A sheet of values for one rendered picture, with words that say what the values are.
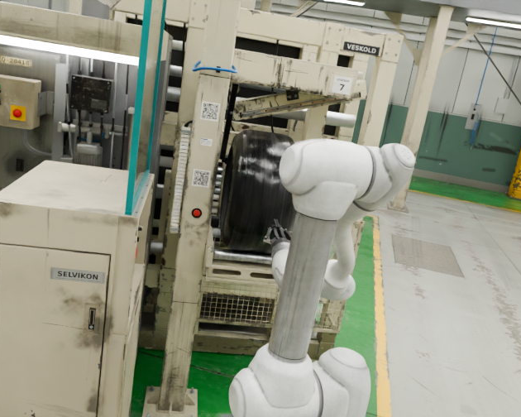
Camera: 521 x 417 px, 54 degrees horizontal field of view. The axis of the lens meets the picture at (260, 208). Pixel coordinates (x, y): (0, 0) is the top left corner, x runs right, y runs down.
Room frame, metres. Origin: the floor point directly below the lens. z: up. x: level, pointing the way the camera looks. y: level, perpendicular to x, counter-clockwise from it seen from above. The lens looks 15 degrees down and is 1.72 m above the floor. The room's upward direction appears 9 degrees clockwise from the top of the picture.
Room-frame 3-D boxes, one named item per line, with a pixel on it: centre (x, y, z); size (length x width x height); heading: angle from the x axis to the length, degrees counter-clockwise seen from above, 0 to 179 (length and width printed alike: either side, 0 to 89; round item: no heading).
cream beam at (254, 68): (2.58, -0.04, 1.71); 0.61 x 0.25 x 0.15; 99
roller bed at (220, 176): (2.61, 0.32, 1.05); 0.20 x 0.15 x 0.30; 99
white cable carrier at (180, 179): (2.17, 0.37, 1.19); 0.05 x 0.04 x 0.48; 9
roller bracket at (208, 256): (2.24, 0.21, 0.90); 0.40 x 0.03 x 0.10; 9
